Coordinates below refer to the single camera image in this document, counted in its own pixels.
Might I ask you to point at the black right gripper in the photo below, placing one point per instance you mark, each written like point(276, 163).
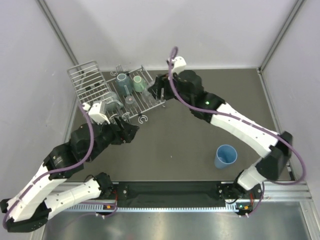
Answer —
point(161, 81)

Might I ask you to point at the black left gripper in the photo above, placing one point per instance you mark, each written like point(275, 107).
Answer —
point(123, 132)

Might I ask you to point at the clear glass tumbler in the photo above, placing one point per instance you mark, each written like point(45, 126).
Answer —
point(148, 98)

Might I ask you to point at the green teal mug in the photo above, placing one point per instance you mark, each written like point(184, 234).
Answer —
point(139, 84)

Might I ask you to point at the clear wine glass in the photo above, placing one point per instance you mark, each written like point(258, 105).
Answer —
point(130, 103)

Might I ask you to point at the blue-grey ceramic mug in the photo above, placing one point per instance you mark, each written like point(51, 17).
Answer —
point(124, 84)

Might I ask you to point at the blue plastic cup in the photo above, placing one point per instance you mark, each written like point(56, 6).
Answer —
point(225, 156)

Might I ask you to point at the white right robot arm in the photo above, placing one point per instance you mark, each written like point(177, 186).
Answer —
point(271, 146)

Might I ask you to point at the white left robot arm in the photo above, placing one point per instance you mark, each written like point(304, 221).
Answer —
point(36, 204)

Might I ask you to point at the small metal c-shaped hook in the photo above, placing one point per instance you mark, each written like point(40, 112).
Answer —
point(142, 119)

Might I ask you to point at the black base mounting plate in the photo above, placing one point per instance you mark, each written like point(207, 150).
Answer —
point(177, 193)

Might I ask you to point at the metal wire dish rack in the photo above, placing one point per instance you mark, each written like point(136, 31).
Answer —
point(90, 85)

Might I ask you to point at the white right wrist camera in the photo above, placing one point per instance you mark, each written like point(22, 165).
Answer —
point(178, 65)

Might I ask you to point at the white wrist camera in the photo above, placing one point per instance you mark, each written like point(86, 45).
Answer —
point(178, 65)
point(96, 112)

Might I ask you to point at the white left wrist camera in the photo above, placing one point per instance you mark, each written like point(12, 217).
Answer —
point(96, 112)

